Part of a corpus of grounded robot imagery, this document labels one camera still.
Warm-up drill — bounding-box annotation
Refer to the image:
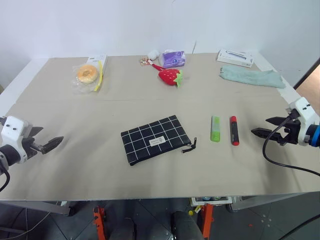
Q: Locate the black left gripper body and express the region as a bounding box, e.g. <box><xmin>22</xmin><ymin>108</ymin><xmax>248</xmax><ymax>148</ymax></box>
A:
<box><xmin>23</xmin><ymin>136</ymin><xmax>45</xmax><ymax>161</ymax></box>

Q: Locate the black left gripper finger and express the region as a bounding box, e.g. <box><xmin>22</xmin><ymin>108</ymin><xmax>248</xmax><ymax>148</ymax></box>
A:
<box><xmin>27</xmin><ymin>126</ymin><xmax>45</xmax><ymax>138</ymax></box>
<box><xmin>39</xmin><ymin>136</ymin><xmax>65</xmax><ymax>155</ymax></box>

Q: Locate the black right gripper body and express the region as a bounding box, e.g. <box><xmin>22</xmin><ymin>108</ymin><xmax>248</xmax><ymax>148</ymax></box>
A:
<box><xmin>275</xmin><ymin>112</ymin><xmax>301</xmax><ymax>147</ymax></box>

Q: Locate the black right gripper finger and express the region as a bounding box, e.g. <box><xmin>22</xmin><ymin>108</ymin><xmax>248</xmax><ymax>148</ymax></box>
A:
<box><xmin>265</xmin><ymin>116</ymin><xmax>289</xmax><ymax>127</ymax></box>
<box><xmin>250</xmin><ymin>127</ymin><xmax>279</xmax><ymax>141</ymax></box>

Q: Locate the black checked pencil pouch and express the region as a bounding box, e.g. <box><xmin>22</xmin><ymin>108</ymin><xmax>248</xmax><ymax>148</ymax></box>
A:
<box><xmin>120</xmin><ymin>114</ymin><xmax>199</xmax><ymax>167</ymax></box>

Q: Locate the red black marker pen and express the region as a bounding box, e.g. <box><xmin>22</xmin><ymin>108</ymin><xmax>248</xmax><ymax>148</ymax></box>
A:
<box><xmin>229</xmin><ymin>115</ymin><xmax>241</xmax><ymax>147</ymax></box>

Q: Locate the green highlighter pen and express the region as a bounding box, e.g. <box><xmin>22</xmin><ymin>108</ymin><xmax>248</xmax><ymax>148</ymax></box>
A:
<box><xmin>210</xmin><ymin>115</ymin><xmax>222</xmax><ymax>144</ymax></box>

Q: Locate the light green cloth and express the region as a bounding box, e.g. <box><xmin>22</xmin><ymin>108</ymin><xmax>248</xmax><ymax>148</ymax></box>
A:
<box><xmin>219</xmin><ymin>65</ymin><xmax>287</xmax><ymax>89</ymax></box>

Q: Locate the beige table cover sheet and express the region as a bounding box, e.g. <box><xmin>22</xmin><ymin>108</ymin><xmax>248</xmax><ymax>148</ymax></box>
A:
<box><xmin>0</xmin><ymin>51</ymin><xmax>320</xmax><ymax>201</ymax></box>

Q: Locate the white flat product box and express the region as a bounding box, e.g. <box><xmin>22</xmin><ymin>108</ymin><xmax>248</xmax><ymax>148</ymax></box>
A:
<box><xmin>216</xmin><ymin>48</ymin><xmax>255</xmax><ymax>69</ymax></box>

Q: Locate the toy donut in plastic bag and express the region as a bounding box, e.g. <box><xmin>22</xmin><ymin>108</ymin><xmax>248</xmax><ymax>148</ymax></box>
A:
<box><xmin>71</xmin><ymin>60</ymin><xmax>105</xmax><ymax>96</ymax></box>

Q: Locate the white tray under table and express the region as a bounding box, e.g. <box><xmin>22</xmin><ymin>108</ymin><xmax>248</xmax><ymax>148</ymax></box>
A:
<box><xmin>190</xmin><ymin>196</ymin><xmax>233</xmax><ymax>207</ymax></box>

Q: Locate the orange black metal clamp stand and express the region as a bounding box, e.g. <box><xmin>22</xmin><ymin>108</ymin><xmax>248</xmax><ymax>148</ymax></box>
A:
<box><xmin>92</xmin><ymin>205</ymin><xmax>107</xmax><ymax>240</ymax></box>
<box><xmin>199</xmin><ymin>203</ymin><xmax>215</xmax><ymax>240</ymax></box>

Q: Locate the white yellow flat package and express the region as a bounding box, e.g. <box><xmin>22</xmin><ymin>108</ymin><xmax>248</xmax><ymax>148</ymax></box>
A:
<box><xmin>87</xmin><ymin>53</ymin><xmax>109</xmax><ymax>74</ymax></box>

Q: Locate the red strawberry plush toy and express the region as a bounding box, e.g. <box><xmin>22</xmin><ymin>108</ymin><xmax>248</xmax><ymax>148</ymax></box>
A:
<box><xmin>151</xmin><ymin>62</ymin><xmax>185</xmax><ymax>89</ymax></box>

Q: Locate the purple tissue pack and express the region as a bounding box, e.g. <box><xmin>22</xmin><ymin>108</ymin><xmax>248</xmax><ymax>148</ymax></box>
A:
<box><xmin>158</xmin><ymin>49</ymin><xmax>187</xmax><ymax>69</ymax></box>

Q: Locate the dark rounded shape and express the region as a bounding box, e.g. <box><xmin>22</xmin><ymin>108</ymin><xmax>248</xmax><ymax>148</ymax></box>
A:
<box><xmin>169</xmin><ymin>210</ymin><xmax>204</xmax><ymax>240</ymax></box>

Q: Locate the white crumpled tissue ball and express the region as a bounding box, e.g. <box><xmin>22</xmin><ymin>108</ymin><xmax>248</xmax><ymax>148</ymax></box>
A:
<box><xmin>147</xmin><ymin>49</ymin><xmax>161</xmax><ymax>61</ymax></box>

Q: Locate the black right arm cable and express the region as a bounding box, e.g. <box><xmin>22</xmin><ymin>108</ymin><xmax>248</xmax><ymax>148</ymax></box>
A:
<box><xmin>262</xmin><ymin>116</ymin><xmax>320</xmax><ymax>176</ymax></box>

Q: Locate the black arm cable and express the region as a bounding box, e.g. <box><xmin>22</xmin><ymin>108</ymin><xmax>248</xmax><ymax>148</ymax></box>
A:
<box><xmin>0</xmin><ymin>159</ymin><xmax>11</xmax><ymax>193</ymax></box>
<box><xmin>262</xmin><ymin>116</ymin><xmax>320</xmax><ymax>176</ymax></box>

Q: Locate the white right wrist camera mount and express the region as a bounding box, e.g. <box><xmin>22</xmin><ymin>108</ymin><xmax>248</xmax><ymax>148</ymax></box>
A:
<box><xmin>285</xmin><ymin>97</ymin><xmax>320</xmax><ymax>146</ymax></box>

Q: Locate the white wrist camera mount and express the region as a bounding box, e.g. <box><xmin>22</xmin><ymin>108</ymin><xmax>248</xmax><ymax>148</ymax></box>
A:
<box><xmin>285</xmin><ymin>97</ymin><xmax>320</xmax><ymax>146</ymax></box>
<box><xmin>0</xmin><ymin>115</ymin><xmax>34</xmax><ymax>165</ymax></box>

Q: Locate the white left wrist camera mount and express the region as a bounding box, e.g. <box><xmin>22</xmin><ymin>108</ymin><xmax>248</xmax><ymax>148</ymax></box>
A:
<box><xmin>0</xmin><ymin>115</ymin><xmax>34</xmax><ymax>165</ymax></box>

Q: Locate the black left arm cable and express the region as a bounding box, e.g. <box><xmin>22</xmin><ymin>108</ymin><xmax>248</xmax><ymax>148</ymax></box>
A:
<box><xmin>0</xmin><ymin>159</ymin><xmax>11</xmax><ymax>193</ymax></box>

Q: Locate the grey metal table frame bar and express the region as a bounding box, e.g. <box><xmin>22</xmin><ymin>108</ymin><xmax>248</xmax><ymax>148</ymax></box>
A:
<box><xmin>0</xmin><ymin>199</ymin><xmax>71</xmax><ymax>216</ymax></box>
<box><xmin>226</xmin><ymin>191</ymin><xmax>320</xmax><ymax>213</ymax></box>

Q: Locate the black floor cable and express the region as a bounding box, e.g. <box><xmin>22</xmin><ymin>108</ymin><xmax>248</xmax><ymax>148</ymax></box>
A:
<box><xmin>276</xmin><ymin>211</ymin><xmax>320</xmax><ymax>240</ymax></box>

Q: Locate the small colourful keychain charm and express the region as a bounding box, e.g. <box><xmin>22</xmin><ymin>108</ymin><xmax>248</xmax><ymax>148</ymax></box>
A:
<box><xmin>139</xmin><ymin>56</ymin><xmax>154</xmax><ymax>67</ymax></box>

